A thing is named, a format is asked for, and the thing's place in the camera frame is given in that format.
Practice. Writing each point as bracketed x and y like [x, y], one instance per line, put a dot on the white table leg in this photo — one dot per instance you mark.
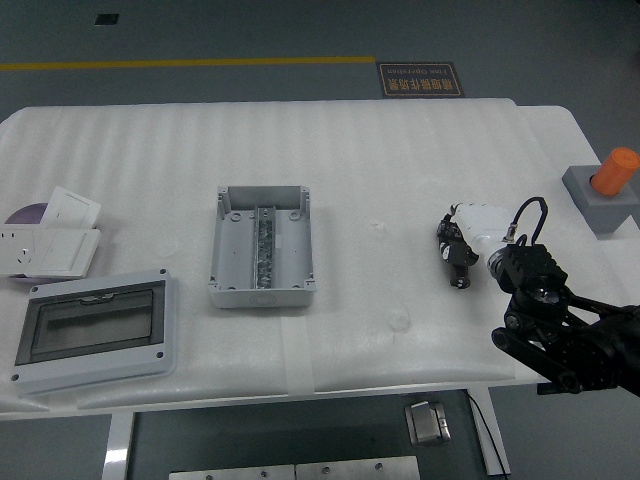
[119, 445]
[495, 430]

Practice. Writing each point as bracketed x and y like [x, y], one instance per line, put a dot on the white switch plate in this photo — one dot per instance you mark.
[67, 252]
[72, 207]

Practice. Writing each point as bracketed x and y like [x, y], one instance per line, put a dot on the metal mounting rail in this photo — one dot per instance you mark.
[264, 250]

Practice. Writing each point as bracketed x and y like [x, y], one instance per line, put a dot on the grey open junction box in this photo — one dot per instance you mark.
[235, 250]

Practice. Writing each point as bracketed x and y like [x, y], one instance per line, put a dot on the white foam mat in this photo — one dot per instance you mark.
[360, 175]

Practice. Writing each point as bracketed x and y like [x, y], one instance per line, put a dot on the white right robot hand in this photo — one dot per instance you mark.
[482, 220]

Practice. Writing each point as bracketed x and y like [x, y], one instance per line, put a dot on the black table control panel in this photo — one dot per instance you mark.
[545, 389]

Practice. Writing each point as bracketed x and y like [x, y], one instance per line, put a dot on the black floor sign orange text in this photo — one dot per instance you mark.
[421, 80]

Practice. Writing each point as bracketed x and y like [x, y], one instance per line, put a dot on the grey metal plate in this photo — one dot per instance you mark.
[232, 473]
[357, 470]

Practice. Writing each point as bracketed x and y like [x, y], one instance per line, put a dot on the orange cylinder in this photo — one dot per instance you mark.
[614, 172]

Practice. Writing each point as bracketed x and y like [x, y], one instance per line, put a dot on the silver metal bracket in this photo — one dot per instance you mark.
[427, 424]

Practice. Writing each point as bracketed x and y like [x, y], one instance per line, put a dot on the grey enclosure lid dark window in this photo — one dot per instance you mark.
[95, 325]

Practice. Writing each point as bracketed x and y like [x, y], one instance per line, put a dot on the grey block base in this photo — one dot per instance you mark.
[602, 212]

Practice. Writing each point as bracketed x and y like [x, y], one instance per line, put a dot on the white wall socket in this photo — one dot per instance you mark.
[17, 250]

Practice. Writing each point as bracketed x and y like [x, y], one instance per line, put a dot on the purple disc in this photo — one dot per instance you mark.
[27, 214]

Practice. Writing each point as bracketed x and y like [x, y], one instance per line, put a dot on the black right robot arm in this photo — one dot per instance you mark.
[540, 300]

